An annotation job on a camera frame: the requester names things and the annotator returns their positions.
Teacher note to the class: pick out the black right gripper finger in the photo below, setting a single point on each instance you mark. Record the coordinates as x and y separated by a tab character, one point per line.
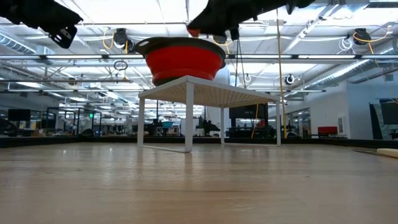
196	24

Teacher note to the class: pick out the small orange fruit with stem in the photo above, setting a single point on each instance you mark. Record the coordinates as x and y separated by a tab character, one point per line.
193	32

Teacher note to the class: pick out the red collapsible colander bowl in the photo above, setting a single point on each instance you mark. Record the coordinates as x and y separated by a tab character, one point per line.
182	62

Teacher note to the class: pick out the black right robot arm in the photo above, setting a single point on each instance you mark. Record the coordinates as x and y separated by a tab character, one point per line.
280	2

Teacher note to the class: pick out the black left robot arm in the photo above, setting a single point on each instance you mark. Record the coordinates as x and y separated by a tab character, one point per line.
12	9

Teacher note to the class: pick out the white perforated metal stand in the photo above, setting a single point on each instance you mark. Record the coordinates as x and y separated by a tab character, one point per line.
205	93

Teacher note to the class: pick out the black table frame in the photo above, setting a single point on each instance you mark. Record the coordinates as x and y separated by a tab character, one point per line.
62	140

